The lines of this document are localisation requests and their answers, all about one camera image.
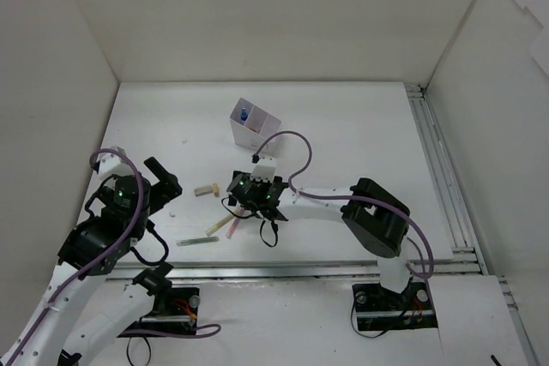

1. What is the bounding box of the orange highlighter pen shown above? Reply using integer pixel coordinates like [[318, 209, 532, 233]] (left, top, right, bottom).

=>
[[247, 125, 260, 133]]

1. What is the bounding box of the blue-capped clear spray bottle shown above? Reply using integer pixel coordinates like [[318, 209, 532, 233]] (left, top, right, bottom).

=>
[[239, 107, 249, 124]]

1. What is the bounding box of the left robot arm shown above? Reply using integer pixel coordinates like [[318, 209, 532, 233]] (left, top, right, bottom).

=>
[[1, 149, 183, 365]]

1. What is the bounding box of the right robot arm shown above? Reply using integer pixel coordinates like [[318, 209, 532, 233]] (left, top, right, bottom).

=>
[[227, 171, 411, 308]]

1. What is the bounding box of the pink purple highlighter pen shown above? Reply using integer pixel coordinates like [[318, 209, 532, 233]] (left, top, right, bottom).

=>
[[226, 207, 244, 239]]

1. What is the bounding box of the yellow highlighter pen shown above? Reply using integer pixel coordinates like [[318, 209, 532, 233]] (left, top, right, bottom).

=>
[[205, 214, 234, 237]]

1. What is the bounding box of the yellow eraser with sleeve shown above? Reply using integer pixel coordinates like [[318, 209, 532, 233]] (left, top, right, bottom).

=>
[[194, 183, 220, 198]]

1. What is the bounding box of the green highlighter pen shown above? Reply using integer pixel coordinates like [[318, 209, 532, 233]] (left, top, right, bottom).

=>
[[176, 236, 220, 247]]

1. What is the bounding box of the white three-compartment organizer box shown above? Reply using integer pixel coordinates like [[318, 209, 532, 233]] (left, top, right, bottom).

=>
[[229, 98, 281, 151]]

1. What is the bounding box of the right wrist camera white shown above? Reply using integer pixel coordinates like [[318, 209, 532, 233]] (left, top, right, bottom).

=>
[[250, 155, 276, 183]]

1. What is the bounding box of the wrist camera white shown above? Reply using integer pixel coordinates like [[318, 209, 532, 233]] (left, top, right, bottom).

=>
[[250, 155, 276, 183], [93, 146, 132, 180]]

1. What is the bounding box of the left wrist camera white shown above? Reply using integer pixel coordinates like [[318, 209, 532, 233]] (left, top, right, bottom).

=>
[[93, 146, 132, 180]]

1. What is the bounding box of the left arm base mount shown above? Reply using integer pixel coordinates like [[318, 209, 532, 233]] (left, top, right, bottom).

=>
[[124, 285, 201, 337]]

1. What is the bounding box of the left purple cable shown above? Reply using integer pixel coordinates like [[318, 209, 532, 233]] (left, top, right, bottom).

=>
[[3, 148, 222, 366]]

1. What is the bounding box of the purple cable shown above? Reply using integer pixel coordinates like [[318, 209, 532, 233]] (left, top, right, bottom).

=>
[[3, 148, 222, 366], [250, 130, 433, 281]]

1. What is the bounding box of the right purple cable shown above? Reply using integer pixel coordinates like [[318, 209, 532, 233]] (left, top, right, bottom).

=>
[[250, 130, 433, 281]]

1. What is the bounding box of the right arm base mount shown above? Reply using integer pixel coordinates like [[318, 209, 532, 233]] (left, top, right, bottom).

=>
[[351, 281, 438, 339]]

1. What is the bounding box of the aluminium frame rail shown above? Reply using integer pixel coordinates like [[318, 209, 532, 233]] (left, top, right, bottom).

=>
[[102, 82, 538, 365]]

